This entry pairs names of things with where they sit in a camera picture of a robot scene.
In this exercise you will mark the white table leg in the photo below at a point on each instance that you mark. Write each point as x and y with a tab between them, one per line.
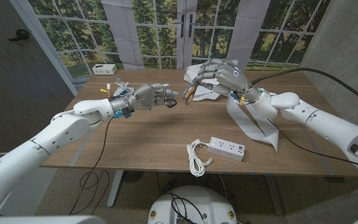
115	188

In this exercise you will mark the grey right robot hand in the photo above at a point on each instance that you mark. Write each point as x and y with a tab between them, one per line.
228	77

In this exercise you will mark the grey table leg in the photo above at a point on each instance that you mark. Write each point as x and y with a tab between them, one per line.
273	194

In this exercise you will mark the black round ribbed object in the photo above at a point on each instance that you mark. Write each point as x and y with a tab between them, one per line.
132	176

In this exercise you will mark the printed window backdrop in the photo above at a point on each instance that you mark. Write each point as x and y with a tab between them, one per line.
73	31

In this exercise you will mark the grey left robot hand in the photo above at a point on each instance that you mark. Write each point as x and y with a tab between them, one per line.
145	98

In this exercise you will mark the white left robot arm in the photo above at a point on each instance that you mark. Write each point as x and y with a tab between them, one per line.
64	130

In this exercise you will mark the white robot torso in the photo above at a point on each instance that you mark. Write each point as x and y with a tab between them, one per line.
194	202

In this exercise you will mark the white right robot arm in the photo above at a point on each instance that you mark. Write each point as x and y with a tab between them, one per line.
328	127

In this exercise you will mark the white outlet box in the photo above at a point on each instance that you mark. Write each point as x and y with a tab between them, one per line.
104	69

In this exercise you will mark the white receipt paper strip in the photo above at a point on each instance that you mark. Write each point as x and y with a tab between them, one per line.
250	124

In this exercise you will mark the white power strip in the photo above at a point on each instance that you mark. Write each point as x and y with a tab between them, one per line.
225	148

